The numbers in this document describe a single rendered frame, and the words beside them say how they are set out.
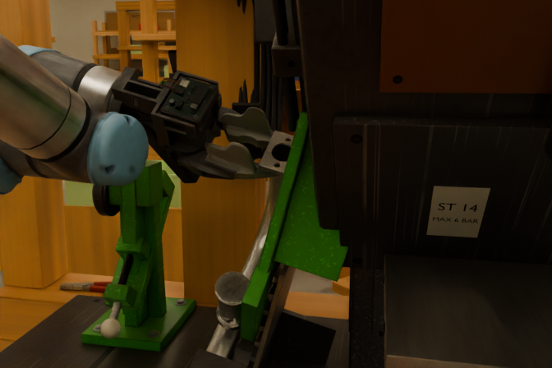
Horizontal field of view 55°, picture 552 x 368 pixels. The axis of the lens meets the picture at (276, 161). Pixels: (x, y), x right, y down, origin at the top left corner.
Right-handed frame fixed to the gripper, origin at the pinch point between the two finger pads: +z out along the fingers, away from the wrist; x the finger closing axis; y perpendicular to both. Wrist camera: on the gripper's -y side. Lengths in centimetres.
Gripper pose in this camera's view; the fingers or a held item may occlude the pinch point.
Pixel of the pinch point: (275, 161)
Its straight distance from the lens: 63.9
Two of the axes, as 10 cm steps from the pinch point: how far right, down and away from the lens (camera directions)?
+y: 0.4, -5.5, -8.4
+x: 3.3, -7.8, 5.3
